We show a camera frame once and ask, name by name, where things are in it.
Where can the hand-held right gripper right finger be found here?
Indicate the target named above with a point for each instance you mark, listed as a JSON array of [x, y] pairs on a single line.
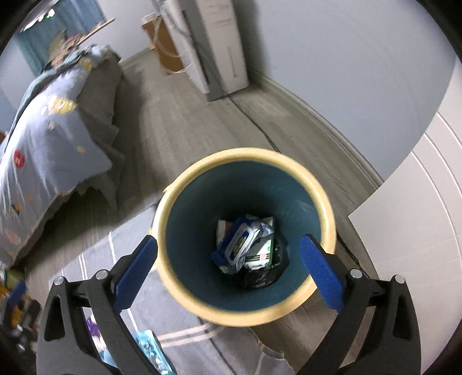
[[321, 274]]

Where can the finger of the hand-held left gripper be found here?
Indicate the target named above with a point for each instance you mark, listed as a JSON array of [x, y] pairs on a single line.
[[18, 292]]

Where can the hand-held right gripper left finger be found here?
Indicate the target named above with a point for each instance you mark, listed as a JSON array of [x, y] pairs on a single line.
[[139, 274]]

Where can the yellow rimmed teal trash bin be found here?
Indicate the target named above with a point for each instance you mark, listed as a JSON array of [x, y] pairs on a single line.
[[187, 216]]

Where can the black plastic wrapper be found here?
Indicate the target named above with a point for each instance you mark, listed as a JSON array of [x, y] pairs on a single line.
[[261, 278]]

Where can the white green packet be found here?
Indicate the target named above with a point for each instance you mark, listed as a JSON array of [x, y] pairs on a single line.
[[262, 250]]

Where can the teal glittery packet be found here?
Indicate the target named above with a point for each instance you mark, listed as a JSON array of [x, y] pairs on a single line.
[[148, 348]]

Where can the grey rug with white stripes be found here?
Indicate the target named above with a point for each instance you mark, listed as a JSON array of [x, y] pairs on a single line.
[[187, 346]]

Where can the blue white wipes packet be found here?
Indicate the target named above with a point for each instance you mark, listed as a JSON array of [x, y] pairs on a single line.
[[236, 243]]

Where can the bed with blue duvet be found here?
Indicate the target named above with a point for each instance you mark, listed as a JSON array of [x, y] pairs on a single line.
[[54, 144]]

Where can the bed with grey skirt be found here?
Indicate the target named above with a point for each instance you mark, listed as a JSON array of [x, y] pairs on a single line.
[[99, 108]]

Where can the brown cardboard box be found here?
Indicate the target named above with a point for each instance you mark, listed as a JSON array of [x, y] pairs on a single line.
[[164, 47]]

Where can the white plastic-wrapped box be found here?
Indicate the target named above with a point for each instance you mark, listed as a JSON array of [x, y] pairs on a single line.
[[177, 36]]

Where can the tall white grey carton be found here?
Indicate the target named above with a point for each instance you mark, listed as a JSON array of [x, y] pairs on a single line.
[[223, 47]]

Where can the wooden headboard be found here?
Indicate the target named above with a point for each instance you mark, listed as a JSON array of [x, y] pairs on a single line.
[[99, 27]]

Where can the blue curtain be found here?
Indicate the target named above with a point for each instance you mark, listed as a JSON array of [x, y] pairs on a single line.
[[79, 14]]

